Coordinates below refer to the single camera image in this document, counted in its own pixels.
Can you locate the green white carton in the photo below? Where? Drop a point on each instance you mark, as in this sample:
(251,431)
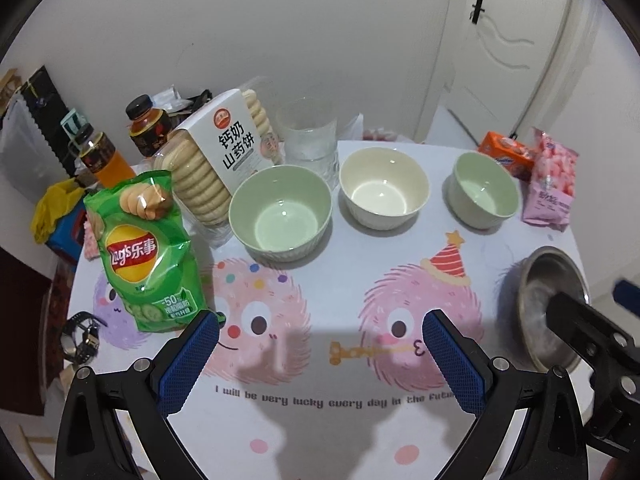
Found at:
(74,122)

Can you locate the large steel bowl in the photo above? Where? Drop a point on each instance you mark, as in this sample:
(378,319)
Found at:
(537,300)

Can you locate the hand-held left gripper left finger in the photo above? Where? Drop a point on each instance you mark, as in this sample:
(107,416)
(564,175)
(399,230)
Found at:
(192,360)

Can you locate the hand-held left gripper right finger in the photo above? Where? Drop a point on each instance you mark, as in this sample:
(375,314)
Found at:
(452,360)

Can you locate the tissue pack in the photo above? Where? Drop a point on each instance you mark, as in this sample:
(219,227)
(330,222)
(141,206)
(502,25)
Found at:
(167,97)

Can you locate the clear glass cup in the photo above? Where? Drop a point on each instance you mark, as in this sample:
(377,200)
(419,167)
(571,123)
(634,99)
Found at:
(307,135)

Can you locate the pink snack bag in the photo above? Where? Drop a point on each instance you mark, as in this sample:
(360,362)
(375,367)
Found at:
(550,185)

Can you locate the orange tea bottle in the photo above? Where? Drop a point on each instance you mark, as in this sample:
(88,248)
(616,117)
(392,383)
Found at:
(107,160)

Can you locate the black bag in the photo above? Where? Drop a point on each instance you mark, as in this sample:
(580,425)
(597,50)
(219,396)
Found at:
(45,90)

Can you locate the green ceramic bowl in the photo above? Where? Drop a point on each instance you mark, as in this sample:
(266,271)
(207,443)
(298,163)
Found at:
(280,210)
(482,185)

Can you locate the white door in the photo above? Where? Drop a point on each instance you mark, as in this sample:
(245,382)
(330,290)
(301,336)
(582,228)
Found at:
(510,60)

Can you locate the dark drink bottle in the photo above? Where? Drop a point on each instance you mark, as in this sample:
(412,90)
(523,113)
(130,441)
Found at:
(147,127)

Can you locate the green chips bag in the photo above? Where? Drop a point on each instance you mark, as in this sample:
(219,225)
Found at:
(140,260)

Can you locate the clear biscuit box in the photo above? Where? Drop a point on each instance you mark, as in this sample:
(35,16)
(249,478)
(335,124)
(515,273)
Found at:
(230,145)

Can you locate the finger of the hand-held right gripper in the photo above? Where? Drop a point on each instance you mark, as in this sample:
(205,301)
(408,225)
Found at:
(585,320)
(627,292)

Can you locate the cream ceramic bowl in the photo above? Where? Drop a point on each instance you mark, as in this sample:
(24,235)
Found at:
(382,185)

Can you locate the orange snack box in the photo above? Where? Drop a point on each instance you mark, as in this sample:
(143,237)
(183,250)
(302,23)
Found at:
(505,152)

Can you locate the brown paper bag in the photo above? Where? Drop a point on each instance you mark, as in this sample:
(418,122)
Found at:
(7,87)

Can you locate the black wristwatch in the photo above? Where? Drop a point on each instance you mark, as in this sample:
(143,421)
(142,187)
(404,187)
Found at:
(85,345)

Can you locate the yellow cloth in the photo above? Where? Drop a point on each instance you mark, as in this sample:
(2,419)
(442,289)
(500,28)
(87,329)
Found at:
(52,205)

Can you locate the translucent white bag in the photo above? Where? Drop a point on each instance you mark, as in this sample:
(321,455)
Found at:
(25,150)

